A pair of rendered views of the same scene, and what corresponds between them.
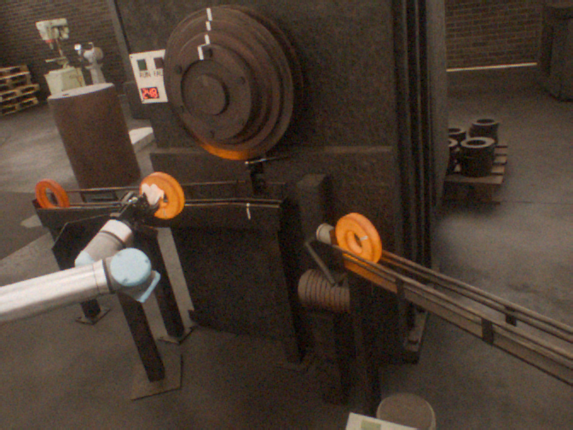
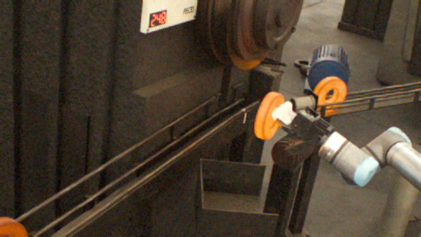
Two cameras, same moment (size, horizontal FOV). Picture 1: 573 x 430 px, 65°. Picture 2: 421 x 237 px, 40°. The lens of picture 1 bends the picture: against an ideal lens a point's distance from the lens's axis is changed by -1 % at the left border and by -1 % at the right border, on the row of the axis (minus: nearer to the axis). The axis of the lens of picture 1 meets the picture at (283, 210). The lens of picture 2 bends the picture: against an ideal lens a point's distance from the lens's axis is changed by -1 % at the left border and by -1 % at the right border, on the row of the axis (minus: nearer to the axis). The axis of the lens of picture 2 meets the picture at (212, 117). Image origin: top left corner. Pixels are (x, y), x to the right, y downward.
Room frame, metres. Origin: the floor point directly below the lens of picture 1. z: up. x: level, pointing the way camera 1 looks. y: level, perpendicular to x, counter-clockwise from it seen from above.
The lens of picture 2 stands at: (1.56, 2.08, 1.59)
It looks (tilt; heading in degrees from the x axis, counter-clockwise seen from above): 25 degrees down; 270
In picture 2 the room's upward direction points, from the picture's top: 9 degrees clockwise
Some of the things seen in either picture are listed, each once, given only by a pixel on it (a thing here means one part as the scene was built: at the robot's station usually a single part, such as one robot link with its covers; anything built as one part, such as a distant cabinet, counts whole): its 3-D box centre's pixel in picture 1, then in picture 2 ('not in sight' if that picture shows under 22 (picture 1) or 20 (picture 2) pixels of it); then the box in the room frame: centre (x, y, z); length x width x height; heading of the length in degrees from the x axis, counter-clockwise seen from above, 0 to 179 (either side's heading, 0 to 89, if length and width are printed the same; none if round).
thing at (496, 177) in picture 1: (414, 148); not in sight; (3.12, -1.01, 0.22); 1.20 x 0.81 x 0.44; 59
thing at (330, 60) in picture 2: not in sight; (328, 69); (0.77, -2.07, 0.17); 0.57 x 0.31 x 0.34; 81
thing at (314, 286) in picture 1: (341, 340); (285, 188); (1.21, -0.12, 0.27); 0.22 x 0.13 x 0.53; 61
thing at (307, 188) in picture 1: (316, 211); (261, 97); (1.38, -0.11, 0.68); 0.11 x 0.08 x 0.24; 151
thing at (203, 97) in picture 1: (212, 94); (280, 8); (1.40, 0.15, 1.11); 0.28 x 0.06 x 0.28; 61
